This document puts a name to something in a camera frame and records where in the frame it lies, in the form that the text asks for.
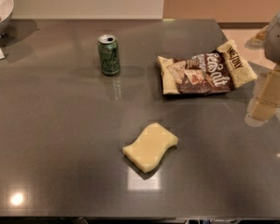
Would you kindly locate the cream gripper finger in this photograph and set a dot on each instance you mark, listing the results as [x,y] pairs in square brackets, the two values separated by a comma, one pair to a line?
[266,95]

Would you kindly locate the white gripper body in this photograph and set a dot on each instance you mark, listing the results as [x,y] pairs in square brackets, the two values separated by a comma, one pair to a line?
[278,37]

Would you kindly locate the yellow sponge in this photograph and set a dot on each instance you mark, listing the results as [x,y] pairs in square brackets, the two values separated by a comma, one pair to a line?
[149,147]

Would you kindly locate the brown chip bag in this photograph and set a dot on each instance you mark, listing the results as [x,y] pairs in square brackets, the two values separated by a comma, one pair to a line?
[220,71]

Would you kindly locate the green soda can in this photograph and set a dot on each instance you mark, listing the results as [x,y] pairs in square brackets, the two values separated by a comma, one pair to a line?
[109,54]

